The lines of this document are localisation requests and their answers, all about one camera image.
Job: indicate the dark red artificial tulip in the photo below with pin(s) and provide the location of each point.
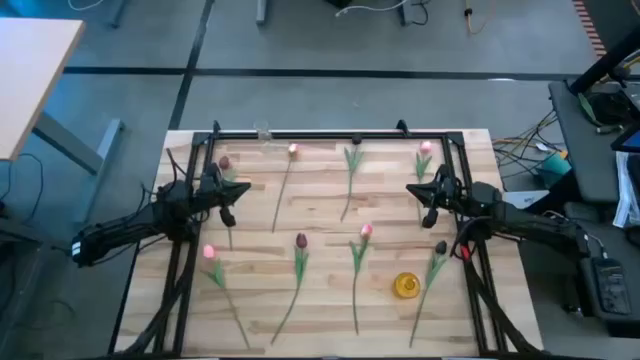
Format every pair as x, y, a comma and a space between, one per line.
224, 162
301, 241

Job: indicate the dark grey side desk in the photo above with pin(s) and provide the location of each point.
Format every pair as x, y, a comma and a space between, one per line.
575, 120

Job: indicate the pink artificial tulip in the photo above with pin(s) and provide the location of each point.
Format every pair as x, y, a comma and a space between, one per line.
425, 147
208, 251
366, 231

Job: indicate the black diagonal beam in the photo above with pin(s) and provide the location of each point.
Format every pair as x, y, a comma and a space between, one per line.
607, 62

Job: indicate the black metal table frame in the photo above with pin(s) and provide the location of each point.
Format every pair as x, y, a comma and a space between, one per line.
325, 135

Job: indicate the light wood side table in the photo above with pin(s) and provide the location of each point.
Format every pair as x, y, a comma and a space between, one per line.
30, 75

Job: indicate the black artificial tulip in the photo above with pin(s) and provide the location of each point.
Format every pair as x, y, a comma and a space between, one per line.
356, 139
440, 247

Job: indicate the clear glass vase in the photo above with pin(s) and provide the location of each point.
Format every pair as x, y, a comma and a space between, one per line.
263, 134

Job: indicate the dark metal floor stand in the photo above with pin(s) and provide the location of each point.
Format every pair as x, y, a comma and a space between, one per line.
25, 235

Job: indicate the black handheld control box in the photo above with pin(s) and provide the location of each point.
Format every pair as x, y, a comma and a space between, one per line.
611, 287

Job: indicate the teal cup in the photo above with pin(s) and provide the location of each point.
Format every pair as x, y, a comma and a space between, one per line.
556, 166

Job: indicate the grey metal table leg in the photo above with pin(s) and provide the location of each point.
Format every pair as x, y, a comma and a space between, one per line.
119, 15
406, 15
261, 12

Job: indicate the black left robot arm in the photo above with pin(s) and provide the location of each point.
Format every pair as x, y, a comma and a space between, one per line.
130, 225

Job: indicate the white box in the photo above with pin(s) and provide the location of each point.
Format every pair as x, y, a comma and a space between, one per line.
530, 199

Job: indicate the blue lit screen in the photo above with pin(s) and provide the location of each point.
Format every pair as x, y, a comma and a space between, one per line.
631, 141

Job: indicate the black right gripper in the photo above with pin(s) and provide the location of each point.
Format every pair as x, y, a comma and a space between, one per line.
457, 192

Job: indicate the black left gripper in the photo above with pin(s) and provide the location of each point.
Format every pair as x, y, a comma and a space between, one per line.
210, 190

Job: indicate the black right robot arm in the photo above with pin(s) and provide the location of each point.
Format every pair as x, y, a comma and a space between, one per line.
530, 220

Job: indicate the leafless pale pink tulip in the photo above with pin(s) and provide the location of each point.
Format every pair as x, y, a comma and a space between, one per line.
293, 149

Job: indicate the yellow glass vase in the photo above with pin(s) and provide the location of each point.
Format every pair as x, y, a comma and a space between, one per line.
398, 286

